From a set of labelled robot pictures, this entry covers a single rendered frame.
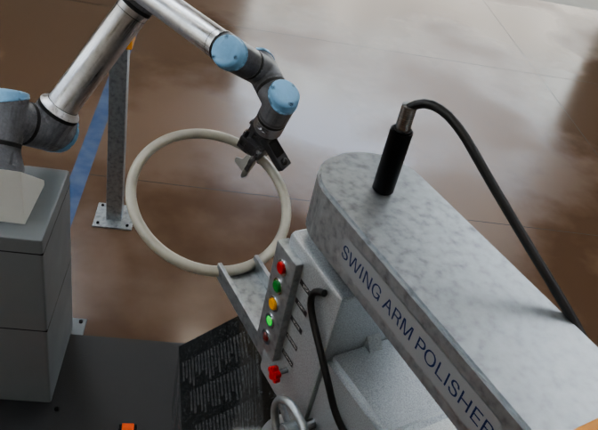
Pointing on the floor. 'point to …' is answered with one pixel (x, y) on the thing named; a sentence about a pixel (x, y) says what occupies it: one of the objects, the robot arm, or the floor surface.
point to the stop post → (117, 148)
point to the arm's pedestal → (36, 293)
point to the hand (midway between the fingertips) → (252, 169)
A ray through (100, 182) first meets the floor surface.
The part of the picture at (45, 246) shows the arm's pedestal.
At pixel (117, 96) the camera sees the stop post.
